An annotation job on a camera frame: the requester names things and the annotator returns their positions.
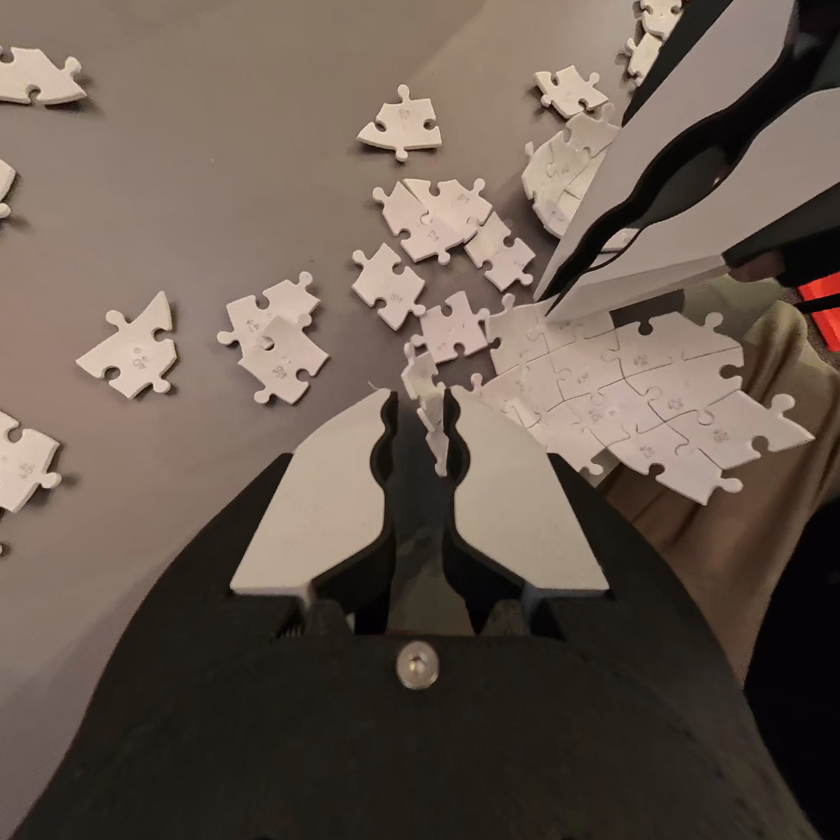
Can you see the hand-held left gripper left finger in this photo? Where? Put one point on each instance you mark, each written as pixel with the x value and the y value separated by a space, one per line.
pixel 308 525

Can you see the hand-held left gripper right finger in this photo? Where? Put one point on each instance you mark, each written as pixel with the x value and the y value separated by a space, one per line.
pixel 525 518

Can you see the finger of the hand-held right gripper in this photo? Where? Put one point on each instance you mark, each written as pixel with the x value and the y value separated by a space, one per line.
pixel 754 190
pixel 702 79

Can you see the assembled white puzzle section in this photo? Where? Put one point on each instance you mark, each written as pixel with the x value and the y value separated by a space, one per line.
pixel 656 394

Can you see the white puzzle pieces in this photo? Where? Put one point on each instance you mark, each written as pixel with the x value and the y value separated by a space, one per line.
pixel 131 354

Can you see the small curved puzzle section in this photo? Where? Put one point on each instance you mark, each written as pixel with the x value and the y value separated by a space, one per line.
pixel 558 170

